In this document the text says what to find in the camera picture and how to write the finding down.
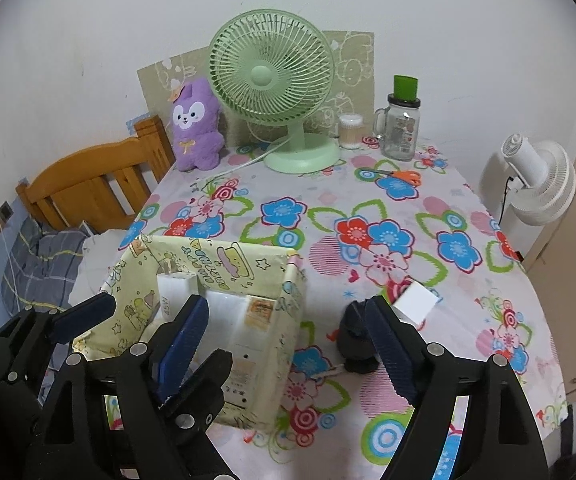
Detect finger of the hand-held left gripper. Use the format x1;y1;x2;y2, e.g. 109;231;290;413
160;349;234;441
0;292;117;381

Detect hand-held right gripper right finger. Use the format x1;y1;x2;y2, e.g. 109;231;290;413
365;296;551;480

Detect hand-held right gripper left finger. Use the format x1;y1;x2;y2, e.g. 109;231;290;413
23;295;241;480

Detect black round phone mount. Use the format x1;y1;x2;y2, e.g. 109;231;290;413
335;300;384;375

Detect white rectangular power adapter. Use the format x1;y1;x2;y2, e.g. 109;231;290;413
157;271;200;331

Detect white cube charger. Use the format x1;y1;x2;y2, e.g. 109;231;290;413
393;282;441;328

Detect yellow printed fabric storage box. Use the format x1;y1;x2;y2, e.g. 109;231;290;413
70;234;309;428

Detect plain white box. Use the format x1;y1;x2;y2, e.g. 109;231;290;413
200;287;251;346

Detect white pillow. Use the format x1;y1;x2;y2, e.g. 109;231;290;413
68;230;129;306

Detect grey plaid blanket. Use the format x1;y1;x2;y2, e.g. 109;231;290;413
0;215;89;311

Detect wooden bed headboard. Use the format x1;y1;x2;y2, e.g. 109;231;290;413
15;115;176;233

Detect floral tablecloth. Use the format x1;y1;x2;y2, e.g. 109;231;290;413
103;135;569;480

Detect purple plush toy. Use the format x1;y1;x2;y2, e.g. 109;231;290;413
168;77;226;172

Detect glass jar with green lid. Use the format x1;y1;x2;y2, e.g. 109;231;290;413
372;75;423;162

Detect cotton swab container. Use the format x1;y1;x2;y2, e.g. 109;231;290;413
338;113;365;151

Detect white standing fan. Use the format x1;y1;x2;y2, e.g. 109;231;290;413
483;132;576;261

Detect green desk fan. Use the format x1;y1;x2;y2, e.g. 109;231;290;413
207;9;341;175

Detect beige printed board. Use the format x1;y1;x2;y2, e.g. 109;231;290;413
135;30;375;151

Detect white charging cable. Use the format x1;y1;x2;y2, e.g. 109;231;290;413
0;212;24;311

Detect orange handled scissors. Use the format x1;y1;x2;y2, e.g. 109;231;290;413
358;167;423;187

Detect black fan cable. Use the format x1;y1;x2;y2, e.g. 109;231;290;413
498;175;514;226

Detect white fan cord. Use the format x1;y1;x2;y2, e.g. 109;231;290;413
213;137;291;181

